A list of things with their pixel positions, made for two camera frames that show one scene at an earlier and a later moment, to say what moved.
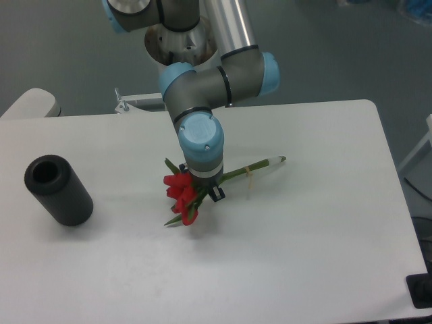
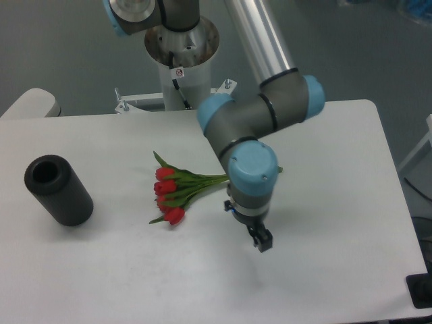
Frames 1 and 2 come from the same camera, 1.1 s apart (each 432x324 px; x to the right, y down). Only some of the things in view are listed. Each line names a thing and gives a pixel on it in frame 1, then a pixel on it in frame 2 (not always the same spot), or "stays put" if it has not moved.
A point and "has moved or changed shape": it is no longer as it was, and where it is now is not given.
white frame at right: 426,138 stays put
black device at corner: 420,288 stays put
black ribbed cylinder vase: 59,190 stays put
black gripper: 208,182 -> 252,210
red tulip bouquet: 186,195 has moved or changed shape
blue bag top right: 420,11 stays put
